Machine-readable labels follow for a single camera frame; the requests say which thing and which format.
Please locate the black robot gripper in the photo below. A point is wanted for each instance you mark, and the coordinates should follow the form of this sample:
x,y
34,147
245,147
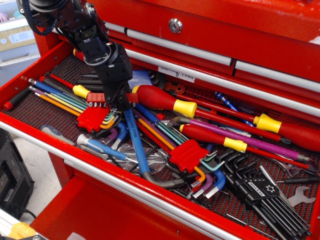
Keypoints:
x,y
113,68

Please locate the red bit holder with bits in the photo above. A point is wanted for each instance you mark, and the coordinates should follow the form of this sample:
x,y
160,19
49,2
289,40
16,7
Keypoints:
x,y
99,98

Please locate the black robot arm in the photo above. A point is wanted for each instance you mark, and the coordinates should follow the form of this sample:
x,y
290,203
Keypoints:
x,y
79,23

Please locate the large red yellow screwdriver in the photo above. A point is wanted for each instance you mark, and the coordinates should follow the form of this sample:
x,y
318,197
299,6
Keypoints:
x,y
155,98

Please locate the left red hex key set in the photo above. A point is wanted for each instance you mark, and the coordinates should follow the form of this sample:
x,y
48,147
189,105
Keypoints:
x,y
93,120

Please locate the red hex key set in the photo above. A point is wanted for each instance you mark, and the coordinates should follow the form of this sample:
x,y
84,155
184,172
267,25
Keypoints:
x,y
185,154
93,120

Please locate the red yellow wiha screwdriver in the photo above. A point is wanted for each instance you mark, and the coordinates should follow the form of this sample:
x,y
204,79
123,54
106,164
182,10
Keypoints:
x,y
78,90

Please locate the blue white precision screwdriver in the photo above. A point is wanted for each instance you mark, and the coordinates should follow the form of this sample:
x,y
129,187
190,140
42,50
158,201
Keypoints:
x,y
101,148

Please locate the white cutting tools label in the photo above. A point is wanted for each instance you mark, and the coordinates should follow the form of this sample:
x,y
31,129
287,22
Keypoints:
x,y
176,74

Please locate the red yellow screwdriver back left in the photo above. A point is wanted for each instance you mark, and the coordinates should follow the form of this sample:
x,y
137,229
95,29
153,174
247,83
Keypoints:
x,y
79,55

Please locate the right red hex key set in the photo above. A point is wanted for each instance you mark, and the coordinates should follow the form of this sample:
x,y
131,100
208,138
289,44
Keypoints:
x,y
185,154

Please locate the chest key lock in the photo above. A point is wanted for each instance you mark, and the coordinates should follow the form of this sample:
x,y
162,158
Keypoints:
x,y
175,25

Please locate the large blue hex key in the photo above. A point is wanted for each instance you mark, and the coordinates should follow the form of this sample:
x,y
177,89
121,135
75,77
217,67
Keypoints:
x,y
145,171

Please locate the blue metallic pen tool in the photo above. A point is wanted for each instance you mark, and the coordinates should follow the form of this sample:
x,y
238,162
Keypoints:
x,y
222,98

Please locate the red tool chest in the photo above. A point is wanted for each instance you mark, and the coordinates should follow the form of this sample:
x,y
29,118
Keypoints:
x,y
263,55

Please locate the purple long hex key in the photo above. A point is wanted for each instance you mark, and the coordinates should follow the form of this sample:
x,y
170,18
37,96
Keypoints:
x,y
252,142

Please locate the red yellow screwdriver front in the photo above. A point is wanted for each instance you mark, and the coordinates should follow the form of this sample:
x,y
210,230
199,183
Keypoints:
x,y
204,135

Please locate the black electronics box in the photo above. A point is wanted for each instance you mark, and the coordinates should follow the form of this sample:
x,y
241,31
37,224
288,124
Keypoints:
x,y
16,184

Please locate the black Tekton torx key set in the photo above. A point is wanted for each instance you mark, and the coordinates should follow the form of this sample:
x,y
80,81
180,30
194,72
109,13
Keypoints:
x,y
260,195

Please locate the black red mesh drawer liner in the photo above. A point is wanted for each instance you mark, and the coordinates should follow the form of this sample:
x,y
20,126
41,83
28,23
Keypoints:
x,y
119,197

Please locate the yellow object bottom left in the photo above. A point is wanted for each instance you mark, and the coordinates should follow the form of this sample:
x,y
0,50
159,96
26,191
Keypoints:
x,y
21,230

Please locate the red yellow screwdriver right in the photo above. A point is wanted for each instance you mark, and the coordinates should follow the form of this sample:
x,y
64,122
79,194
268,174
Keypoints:
x,y
301,134

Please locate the small silver wrench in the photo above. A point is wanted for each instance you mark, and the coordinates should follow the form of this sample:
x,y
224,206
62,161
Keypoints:
x,y
299,197

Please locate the grey blue handle tool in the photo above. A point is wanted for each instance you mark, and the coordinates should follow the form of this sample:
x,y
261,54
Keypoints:
x,y
55,133

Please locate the black red handle tool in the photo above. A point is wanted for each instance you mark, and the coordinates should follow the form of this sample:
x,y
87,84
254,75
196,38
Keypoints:
x,y
10,104

